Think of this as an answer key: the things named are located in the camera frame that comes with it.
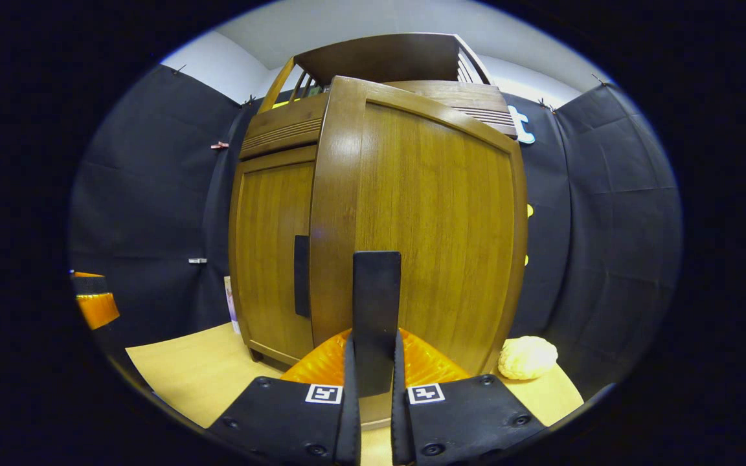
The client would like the wooden shoe cabinet door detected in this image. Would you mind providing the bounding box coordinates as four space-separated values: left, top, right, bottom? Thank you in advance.
309 76 529 376
229 146 317 368

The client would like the black backdrop cloth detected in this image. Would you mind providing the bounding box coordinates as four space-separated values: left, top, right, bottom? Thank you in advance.
69 65 683 395

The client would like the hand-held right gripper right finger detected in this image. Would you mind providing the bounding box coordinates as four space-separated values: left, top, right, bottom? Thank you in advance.
390 328 547 466

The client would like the black cabinet door handle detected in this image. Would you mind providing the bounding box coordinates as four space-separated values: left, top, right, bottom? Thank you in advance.
352 251 402 397
293 235 311 318

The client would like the wooden double-door shoe cabinet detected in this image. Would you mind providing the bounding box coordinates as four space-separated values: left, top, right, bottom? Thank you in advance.
229 32 529 376

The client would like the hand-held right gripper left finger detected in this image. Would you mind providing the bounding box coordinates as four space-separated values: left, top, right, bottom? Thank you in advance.
207 328 363 466

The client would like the wooden cabinet drawer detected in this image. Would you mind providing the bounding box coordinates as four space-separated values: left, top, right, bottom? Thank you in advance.
239 80 518 161

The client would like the pale yellow plush toy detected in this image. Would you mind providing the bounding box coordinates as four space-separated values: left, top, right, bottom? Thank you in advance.
498 335 559 381

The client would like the purple book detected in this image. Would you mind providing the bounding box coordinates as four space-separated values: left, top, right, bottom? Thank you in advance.
223 276 241 335

